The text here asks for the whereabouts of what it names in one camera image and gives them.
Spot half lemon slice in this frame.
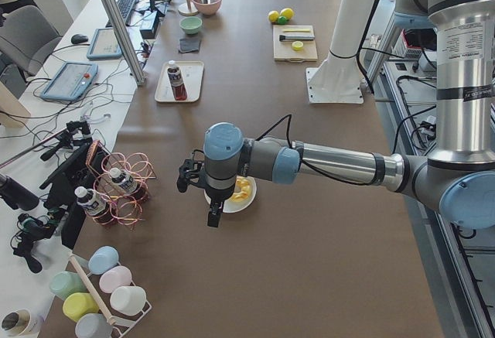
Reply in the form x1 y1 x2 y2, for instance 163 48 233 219
291 41 304 51

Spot blue teach pendant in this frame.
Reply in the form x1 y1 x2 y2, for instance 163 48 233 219
87 28 122 60
40 62 98 101

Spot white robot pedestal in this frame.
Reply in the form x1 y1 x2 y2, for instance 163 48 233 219
306 0 379 104

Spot bottle in rack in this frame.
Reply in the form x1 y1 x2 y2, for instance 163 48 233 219
74 186 115 226
108 167 148 202

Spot black keyboard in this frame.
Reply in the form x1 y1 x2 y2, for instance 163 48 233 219
117 0 139 26

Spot yellow plastic knife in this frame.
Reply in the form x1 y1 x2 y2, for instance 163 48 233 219
282 28 311 33

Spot black computer mouse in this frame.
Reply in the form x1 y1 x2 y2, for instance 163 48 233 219
70 34 88 45

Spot copper wire bottle rack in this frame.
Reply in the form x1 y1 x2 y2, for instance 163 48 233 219
86 141 156 230

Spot white ceramic plate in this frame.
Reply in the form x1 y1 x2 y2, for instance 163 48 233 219
222 176 257 213

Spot blue cup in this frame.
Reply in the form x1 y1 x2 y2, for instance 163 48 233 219
88 246 119 275

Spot black power adapter box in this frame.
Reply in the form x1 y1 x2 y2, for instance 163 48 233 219
139 11 159 39

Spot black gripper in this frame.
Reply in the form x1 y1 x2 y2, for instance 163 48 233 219
176 151 224 227

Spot aluminium frame post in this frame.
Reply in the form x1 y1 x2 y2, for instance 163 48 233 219
101 0 145 86

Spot cream serving tray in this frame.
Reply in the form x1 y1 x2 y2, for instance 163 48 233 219
155 61 204 103

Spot blue teach pendant near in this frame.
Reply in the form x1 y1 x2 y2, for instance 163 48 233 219
40 62 98 101

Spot yellow cup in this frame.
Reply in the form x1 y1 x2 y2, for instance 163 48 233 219
63 292 100 323

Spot green ceramic bowl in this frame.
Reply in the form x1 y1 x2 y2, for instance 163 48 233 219
179 16 203 35

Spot pink cup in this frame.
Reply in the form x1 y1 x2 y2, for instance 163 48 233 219
99 265 132 294

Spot bottle in rack upper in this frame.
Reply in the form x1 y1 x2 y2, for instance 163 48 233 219
108 167 148 202

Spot bottle in rack lower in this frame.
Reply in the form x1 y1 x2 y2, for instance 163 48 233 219
74 186 115 226

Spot green cup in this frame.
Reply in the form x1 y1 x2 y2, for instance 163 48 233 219
49 271 87 300

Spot paper cup metal inside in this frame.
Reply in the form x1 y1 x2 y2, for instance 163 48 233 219
2 309 44 337

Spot white cup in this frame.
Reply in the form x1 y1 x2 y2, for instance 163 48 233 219
110 285 147 316

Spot black camera tripod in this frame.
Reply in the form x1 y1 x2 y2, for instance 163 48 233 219
0 119 96 169

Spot pink bowl with ice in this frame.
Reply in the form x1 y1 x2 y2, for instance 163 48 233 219
192 0 222 15

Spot grey cup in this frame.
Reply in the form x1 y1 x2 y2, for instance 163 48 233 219
75 313 113 338

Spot blue teach pendant far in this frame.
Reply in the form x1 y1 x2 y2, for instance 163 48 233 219
87 28 122 60

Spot grey office chair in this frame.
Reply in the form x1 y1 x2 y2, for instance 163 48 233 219
1 5 63 81

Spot wooden cutting board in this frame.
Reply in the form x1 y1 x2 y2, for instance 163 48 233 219
272 25 318 62

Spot white cup rack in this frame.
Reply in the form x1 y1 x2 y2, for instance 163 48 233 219
69 254 152 337

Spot yellow lemon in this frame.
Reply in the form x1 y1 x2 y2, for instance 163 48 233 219
268 10 280 23
280 7 294 20

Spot steel muddler black tip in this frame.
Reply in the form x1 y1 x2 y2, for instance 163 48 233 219
278 34 315 42

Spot grey folded cloth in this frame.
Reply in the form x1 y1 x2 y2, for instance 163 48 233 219
179 37 201 53

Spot dark drink bottle on tray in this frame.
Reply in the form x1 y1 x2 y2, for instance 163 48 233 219
167 60 187 101

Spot green lime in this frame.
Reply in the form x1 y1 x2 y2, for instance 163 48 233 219
276 15 288 25

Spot glazed yellow donut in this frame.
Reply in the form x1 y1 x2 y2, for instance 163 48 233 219
230 176 252 203

